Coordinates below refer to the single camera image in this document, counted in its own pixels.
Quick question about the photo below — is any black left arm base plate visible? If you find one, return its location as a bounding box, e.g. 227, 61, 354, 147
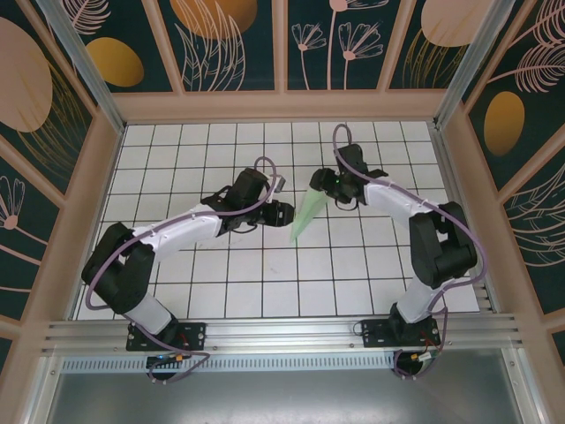
125, 321, 208, 353

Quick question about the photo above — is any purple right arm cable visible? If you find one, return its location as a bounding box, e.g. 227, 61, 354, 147
333, 123, 485, 382

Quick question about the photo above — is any slotted metal cable tray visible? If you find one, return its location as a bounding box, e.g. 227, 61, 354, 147
61, 355, 398, 373

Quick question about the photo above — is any aluminium frame post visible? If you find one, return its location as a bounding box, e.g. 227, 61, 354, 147
432, 0, 526, 130
34, 0, 129, 134

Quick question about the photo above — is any aluminium side rail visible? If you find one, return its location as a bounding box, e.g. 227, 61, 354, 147
430, 123, 502, 315

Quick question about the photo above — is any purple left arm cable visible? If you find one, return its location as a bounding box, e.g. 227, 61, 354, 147
86, 155, 277, 385

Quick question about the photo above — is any light green cloth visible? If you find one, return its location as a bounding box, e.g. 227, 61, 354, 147
289, 187, 330, 243

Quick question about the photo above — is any aluminium mounting rail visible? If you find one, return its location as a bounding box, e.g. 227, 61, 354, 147
41, 312, 527, 354

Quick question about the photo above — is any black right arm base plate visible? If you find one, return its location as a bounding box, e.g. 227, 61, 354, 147
359, 318, 441, 350

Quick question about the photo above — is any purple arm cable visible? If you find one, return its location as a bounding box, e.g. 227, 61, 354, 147
86, 155, 277, 385
333, 123, 485, 382

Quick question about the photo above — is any grey metal sheet panel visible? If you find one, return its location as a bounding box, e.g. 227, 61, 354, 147
37, 347, 538, 424

